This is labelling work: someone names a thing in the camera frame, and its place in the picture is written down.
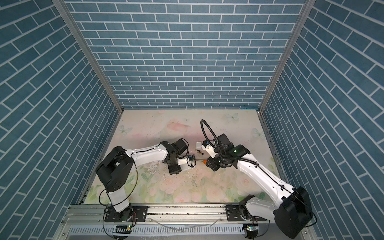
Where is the white battery cover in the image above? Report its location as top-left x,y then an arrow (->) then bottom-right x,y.
196,142 -> 202,150

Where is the grey white remote control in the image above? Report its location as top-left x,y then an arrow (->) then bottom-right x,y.
178,159 -> 196,172

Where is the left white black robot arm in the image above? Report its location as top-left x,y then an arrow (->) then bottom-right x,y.
96,139 -> 190,214

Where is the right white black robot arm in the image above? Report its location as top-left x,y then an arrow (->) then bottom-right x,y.
202,134 -> 315,239

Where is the right controller board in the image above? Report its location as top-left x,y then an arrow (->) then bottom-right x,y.
243,224 -> 259,240

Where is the controller board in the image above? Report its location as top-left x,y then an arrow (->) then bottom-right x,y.
112,226 -> 132,240
243,224 -> 259,240

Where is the left controller board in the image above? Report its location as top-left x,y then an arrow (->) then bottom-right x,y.
112,226 -> 132,240

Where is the white vented strip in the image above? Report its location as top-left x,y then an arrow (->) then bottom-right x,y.
68,224 -> 244,237

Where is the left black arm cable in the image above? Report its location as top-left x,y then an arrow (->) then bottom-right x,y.
98,137 -> 197,208

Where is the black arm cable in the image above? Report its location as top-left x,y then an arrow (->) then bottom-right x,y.
98,137 -> 197,208
200,119 -> 318,228

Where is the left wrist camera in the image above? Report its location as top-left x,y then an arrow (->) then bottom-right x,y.
187,155 -> 197,168

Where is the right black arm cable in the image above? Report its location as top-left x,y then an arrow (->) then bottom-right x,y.
200,119 -> 318,228

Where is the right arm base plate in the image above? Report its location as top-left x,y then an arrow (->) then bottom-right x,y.
224,205 -> 267,222

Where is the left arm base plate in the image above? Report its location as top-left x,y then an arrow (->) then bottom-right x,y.
104,206 -> 149,223

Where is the grey loose wire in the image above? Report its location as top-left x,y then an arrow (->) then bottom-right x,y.
149,216 -> 223,232

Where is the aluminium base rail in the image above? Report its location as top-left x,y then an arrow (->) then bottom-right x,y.
59,203 -> 314,232

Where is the right aluminium corner post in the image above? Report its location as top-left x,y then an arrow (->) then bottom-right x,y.
259,0 -> 316,114

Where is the aluminium corner post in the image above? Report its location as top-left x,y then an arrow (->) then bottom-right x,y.
259,0 -> 316,114
52,0 -> 124,114

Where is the left aluminium corner post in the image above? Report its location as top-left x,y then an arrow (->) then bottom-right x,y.
52,0 -> 124,114

